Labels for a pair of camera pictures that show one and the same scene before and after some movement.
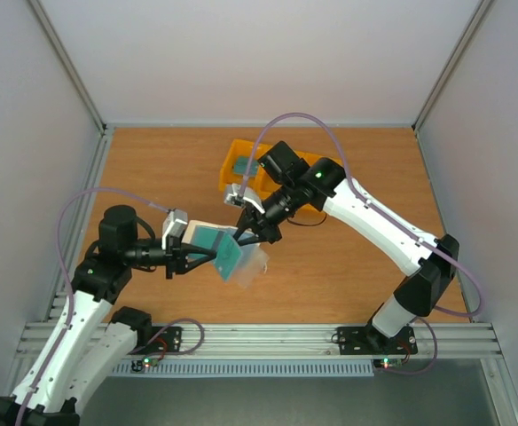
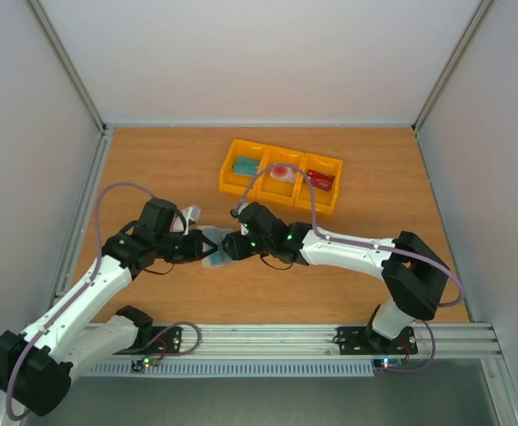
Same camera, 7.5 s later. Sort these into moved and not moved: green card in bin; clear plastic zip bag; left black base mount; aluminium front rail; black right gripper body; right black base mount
Moved: black right gripper body; clear plastic zip bag
Not moved: left black base mount; aluminium front rail; green card in bin; right black base mount
